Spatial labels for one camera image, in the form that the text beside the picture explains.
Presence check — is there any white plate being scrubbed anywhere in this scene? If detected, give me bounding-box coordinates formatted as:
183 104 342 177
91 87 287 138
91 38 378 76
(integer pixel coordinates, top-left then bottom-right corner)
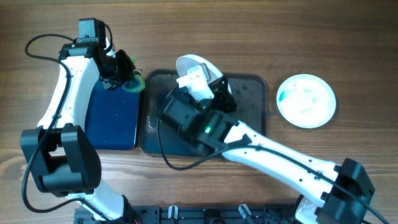
175 54 223 100

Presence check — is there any white plate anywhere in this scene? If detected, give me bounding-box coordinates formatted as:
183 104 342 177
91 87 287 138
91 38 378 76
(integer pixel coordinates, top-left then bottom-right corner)
275 74 337 129

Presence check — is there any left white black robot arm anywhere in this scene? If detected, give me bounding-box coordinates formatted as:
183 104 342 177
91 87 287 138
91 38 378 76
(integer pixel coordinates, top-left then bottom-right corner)
20 42 140 223

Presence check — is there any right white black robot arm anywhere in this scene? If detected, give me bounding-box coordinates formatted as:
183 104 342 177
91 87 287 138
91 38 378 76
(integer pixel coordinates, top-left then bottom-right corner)
157 77 379 223

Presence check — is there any small blue tray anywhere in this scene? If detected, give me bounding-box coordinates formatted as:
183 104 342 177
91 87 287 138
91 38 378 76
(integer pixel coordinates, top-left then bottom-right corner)
85 81 141 151

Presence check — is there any large brown tray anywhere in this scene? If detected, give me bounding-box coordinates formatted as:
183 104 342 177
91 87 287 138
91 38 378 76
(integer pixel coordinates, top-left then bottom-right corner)
139 69 267 157

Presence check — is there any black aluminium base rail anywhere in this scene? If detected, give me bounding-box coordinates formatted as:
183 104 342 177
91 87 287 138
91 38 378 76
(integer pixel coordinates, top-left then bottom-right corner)
73 203 312 224

